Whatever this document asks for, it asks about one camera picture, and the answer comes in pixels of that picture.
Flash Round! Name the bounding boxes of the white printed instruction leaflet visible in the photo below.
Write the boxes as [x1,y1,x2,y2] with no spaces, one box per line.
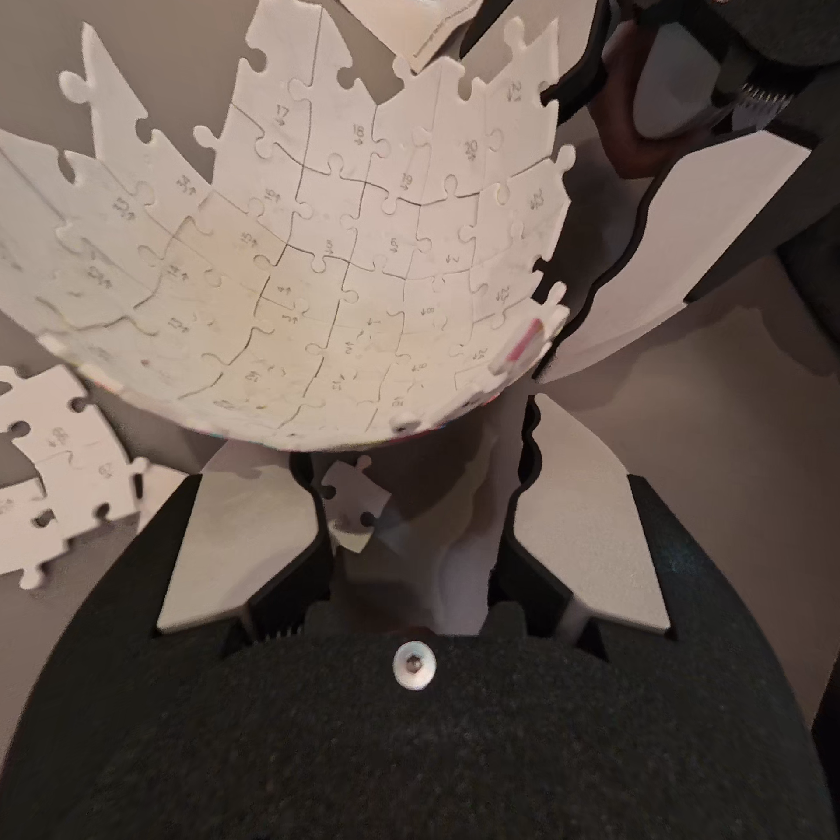
[341,0,488,74]

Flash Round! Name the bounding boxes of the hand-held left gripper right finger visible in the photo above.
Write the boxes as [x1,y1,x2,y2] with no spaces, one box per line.
[489,392,672,641]

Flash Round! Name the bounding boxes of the person's right hand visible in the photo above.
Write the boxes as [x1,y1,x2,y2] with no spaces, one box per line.
[587,16,667,181]

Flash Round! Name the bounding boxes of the half-built colourful puzzle ball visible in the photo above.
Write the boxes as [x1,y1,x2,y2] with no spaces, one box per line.
[0,0,578,454]

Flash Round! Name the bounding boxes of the scattered pile of puzzle pieces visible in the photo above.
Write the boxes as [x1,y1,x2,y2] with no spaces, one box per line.
[0,364,389,592]

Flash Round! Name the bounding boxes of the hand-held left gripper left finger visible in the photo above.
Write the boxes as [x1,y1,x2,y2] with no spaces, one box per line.
[155,441,337,635]

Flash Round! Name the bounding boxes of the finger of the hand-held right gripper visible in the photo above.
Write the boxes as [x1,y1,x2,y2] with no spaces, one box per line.
[459,0,613,107]
[533,129,812,386]

